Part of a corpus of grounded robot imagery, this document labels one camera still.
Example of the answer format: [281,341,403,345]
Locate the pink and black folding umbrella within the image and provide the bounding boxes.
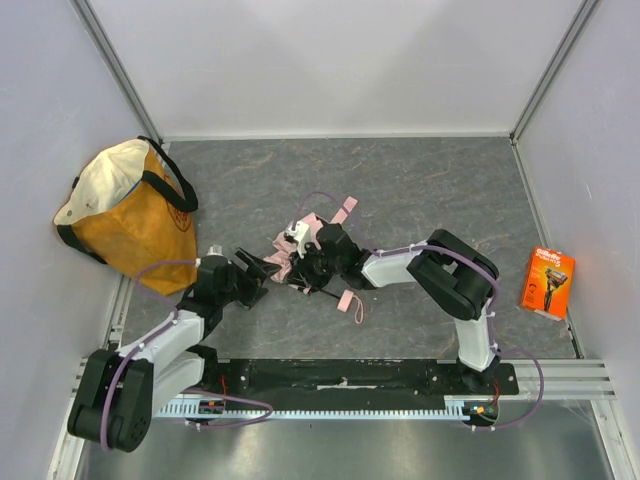
[263,196,373,324]

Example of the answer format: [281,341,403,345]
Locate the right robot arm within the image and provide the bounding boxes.
[284,221,499,373]

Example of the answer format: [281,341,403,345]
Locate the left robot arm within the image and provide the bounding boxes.
[67,249,281,452]

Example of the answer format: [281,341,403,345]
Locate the orange razor box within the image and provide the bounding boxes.
[520,246,576,321]

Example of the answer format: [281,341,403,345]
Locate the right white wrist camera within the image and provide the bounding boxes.
[283,220,313,258]

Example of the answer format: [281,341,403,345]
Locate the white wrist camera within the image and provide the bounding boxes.
[283,220,313,258]
[206,244,224,256]

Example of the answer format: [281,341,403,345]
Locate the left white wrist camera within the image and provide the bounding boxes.
[206,244,224,256]

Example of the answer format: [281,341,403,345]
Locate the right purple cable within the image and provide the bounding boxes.
[294,192,546,431]

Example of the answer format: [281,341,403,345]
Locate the purple cable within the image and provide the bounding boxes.
[294,192,546,431]
[99,258,274,451]

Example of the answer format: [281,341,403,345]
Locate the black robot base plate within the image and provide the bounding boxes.
[207,359,519,407]

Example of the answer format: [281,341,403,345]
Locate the yellow tote bag black handles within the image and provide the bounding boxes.
[53,136,199,295]

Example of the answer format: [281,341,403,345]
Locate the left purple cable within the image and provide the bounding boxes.
[99,258,274,451]

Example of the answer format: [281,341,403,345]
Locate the light blue cable duct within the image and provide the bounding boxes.
[154,396,470,421]

